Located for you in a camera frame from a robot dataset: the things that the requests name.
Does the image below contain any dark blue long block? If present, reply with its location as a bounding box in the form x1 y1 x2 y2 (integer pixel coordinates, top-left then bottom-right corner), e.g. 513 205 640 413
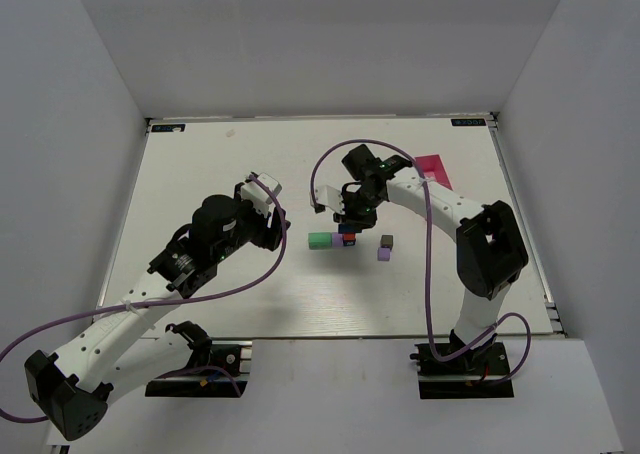
338 224 358 234

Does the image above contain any small purple cube block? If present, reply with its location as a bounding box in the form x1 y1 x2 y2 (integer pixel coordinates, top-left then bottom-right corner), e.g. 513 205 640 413
377 247 391 262

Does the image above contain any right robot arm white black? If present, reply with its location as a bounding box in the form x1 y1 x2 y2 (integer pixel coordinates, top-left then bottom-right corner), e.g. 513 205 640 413
327 144 529 373

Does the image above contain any left blue table label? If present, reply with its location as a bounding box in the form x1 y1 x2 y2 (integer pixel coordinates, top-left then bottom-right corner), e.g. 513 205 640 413
151 124 186 133

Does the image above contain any green wood block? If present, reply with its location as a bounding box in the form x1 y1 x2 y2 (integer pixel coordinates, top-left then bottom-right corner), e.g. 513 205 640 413
307 232 333 250

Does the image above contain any right blue table label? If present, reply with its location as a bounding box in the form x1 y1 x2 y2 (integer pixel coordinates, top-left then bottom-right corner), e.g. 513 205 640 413
451 118 486 127

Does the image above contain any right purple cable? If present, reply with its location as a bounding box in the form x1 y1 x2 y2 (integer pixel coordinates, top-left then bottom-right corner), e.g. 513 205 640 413
311 138 532 386

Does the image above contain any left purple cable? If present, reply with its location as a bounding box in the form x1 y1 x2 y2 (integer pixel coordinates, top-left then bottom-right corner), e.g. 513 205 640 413
0 173 289 423

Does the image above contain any pink plastic box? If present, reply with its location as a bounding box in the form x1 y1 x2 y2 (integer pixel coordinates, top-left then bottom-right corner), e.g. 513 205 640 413
415 154 453 190

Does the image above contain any olive brown cube block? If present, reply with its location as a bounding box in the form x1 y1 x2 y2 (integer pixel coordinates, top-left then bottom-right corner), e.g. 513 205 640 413
380 234 394 249

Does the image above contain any blue table label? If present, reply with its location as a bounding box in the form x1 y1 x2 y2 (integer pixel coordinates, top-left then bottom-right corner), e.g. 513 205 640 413
451 118 486 127
151 124 186 133

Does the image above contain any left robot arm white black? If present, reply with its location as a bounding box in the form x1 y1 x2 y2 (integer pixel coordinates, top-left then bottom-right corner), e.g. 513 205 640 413
25 174 289 441

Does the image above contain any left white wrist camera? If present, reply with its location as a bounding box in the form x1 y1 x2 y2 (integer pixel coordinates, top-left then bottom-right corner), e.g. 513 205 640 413
239 173 282 218

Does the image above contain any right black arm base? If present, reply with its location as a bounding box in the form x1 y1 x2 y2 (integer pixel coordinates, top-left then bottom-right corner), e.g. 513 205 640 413
409 342 514 400

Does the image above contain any purple cable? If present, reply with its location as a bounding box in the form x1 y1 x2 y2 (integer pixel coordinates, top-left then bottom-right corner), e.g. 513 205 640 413
311 138 532 386
0 173 289 423

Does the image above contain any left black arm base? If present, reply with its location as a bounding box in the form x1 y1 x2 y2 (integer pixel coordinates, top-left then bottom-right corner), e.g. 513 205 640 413
145 321 252 399

